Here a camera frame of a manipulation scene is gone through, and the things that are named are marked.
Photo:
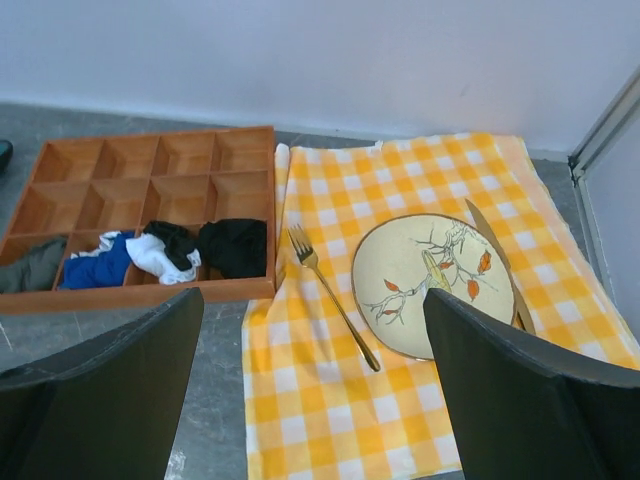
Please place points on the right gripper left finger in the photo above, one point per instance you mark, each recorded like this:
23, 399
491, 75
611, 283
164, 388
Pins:
106, 408

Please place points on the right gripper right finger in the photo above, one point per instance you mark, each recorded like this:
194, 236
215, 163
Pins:
524, 408

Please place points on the rolled blue underwear in tray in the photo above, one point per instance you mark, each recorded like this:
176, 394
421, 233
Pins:
105, 266

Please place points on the rolled grey underwear in tray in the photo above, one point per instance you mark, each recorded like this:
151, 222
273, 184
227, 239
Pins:
36, 269

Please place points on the rolled black white underwear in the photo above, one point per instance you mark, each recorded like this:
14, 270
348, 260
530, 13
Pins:
166, 251

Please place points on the beige decorated plate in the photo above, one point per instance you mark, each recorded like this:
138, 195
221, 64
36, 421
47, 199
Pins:
399, 261

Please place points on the orange checkered tablecloth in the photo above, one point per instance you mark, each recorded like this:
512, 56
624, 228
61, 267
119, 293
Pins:
314, 409

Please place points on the orange compartment organizer tray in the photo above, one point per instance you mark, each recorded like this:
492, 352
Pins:
80, 188

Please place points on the gold fork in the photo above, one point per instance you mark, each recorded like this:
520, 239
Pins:
308, 258

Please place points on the blue star-shaped dish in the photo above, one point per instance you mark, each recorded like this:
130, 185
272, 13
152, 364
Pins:
6, 153

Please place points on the right aluminium frame post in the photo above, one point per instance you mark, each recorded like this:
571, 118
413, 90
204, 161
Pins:
607, 128

